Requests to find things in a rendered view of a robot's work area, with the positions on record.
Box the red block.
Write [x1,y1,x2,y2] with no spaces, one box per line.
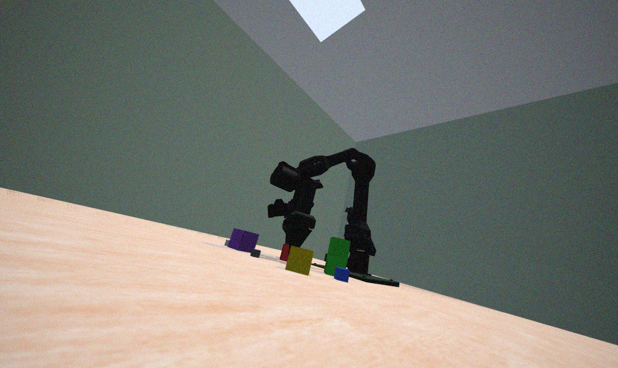
[280,244,289,262]

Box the blue cube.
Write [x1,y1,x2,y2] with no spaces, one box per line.
[334,267,350,283]

